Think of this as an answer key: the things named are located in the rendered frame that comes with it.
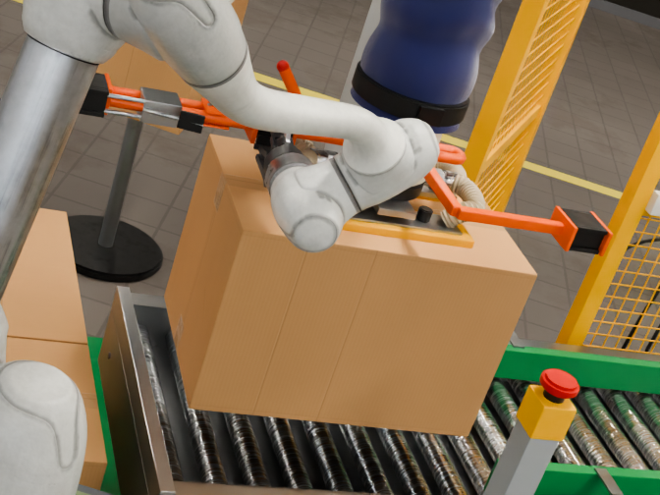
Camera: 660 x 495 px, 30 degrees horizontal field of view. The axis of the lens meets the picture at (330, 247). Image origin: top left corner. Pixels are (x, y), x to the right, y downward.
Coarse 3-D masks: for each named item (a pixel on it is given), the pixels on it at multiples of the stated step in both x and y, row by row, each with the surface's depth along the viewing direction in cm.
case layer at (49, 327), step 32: (32, 224) 306; (64, 224) 311; (32, 256) 293; (64, 256) 297; (32, 288) 281; (64, 288) 285; (32, 320) 270; (64, 320) 273; (32, 352) 259; (64, 352) 263; (96, 416) 247; (96, 448) 238; (96, 480) 237
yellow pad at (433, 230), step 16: (368, 208) 236; (352, 224) 229; (368, 224) 231; (384, 224) 233; (400, 224) 234; (416, 224) 236; (432, 224) 238; (416, 240) 235; (432, 240) 236; (448, 240) 237; (464, 240) 238
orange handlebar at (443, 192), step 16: (192, 112) 222; (208, 112) 222; (224, 128) 225; (240, 128) 226; (448, 144) 246; (448, 160) 241; (464, 160) 243; (432, 176) 229; (448, 192) 223; (448, 208) 221; (464, 208) 219; (496, 224) 222; (512, 224) 223; (528, 224) 224; (544, 224) 225; (560, 224) 226
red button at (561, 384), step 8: (552, 368) 215; (544, 376) 213; (552, 376) 212; (560, 376) 213; (568, 376) 214; (544, 384) 211; (552, 384) 211; (560, 384) 211; (568, 384) 212; (576, 384) 213; (544, 392) 214; (552, 392) 211; (560, 392) 210; (568, 392) 211; (576, 392) 211; (552, 400) 213; (560, 400) 213
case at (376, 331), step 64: (192, 192) 256; (256, 192) 232; (192, 256) 248; (256, 256) 221; (320, 256) 224; (384, 256) 227; (448, 256) 233; (512, 256) 242; (192, 320) 241; (256, 320) 228; (320, 320) 231; (384, 320) 235; (448, 320) 238; (512, 320) 242; (192, 384) 234; (256, 384) 236; (320, 384) 239; (384, 384) 243; (448, 384) 247
